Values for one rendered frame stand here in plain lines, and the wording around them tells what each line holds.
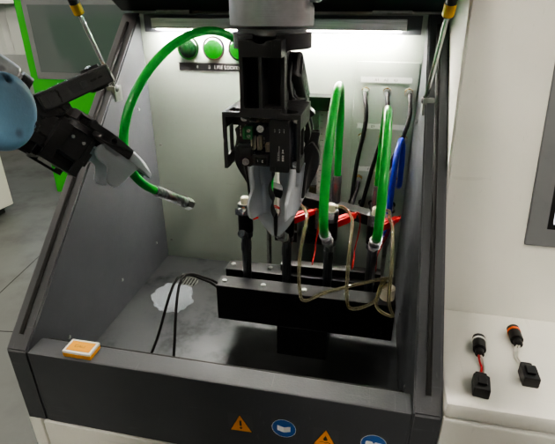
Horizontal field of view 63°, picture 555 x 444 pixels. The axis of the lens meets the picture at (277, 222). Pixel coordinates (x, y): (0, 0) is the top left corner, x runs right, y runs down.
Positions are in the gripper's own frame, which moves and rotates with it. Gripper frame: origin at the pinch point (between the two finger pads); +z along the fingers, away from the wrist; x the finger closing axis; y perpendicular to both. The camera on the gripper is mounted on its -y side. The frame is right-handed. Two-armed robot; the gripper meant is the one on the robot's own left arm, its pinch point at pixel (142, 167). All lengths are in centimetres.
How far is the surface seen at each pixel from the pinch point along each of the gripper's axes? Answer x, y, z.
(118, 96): -27.9, -16.3, -1.0
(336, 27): 3.4, -45.8, 18.5
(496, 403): 44, 9, 42
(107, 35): -249, -121, 32
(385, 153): 29.1, -14.6, 17.4
